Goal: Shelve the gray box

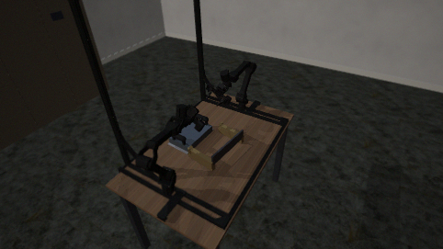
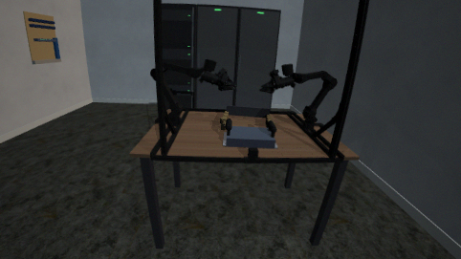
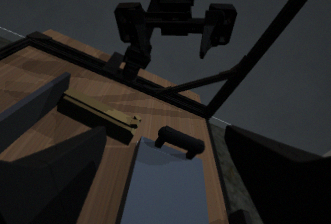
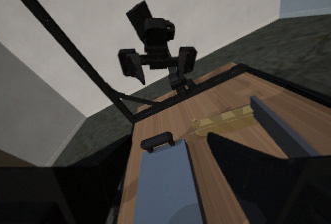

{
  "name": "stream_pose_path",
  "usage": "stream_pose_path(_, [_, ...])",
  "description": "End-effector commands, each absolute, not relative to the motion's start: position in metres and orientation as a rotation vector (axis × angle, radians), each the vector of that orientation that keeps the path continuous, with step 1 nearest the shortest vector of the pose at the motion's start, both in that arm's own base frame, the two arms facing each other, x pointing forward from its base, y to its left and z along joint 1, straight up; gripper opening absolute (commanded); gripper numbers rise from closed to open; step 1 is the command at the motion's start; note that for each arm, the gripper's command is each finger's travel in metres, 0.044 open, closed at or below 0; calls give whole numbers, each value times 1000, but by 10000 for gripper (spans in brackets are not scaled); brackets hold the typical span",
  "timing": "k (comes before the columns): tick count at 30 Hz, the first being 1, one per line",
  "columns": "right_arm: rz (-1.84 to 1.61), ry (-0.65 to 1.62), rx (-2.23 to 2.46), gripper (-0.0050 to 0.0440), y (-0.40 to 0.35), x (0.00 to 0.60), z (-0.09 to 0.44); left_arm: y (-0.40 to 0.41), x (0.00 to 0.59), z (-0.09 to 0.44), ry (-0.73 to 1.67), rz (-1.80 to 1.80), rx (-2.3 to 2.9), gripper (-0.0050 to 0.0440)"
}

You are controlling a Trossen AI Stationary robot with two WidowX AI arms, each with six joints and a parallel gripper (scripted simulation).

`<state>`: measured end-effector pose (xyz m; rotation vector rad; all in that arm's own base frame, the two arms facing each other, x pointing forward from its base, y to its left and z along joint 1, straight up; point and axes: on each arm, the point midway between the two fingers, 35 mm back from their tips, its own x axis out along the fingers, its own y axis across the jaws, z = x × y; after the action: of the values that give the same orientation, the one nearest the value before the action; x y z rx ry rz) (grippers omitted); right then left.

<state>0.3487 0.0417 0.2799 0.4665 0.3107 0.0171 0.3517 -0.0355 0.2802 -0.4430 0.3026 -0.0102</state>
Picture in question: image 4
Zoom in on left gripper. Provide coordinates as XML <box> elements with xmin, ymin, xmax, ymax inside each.
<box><xmin>118</xmin><ymin>46</ymin><xmax>197</xmax><ymax>85</ymax></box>

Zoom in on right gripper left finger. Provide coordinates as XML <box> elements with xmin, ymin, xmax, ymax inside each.
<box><xmin>0</xmin><ymin>134</ymin><xmax>132</xmax><ymax>224</ymax></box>

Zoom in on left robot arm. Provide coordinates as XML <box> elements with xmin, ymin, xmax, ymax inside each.
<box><xmin>126</xmin><ymin>1</ymin><xmax>189</xmax><ymax>99</ymax></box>

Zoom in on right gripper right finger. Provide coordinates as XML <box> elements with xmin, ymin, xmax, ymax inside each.
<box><xmin>207</xmin><ymin>132</ymin><xmax>331</xmax><ymax>224</ymax></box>

